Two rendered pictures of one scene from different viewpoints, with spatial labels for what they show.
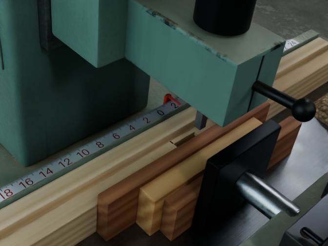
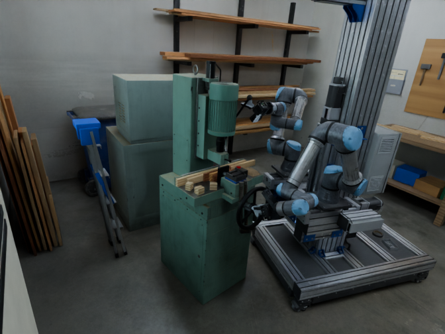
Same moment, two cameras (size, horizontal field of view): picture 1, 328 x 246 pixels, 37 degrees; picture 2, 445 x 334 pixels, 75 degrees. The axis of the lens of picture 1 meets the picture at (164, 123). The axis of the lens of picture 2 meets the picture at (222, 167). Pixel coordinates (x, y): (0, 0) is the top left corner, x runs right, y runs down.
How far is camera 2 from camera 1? 1.47 m
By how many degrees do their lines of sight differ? 19
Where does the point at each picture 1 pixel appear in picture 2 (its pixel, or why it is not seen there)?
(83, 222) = (200, 177)
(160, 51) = (212, 156)
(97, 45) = (203, 156)
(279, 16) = not seen: hidden behind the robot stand
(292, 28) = not seen: hidden behind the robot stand
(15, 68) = (190, 161)
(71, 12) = (199, 152)
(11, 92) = (189, 166)
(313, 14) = not seen: hidden behind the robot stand
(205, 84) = (217, 159)
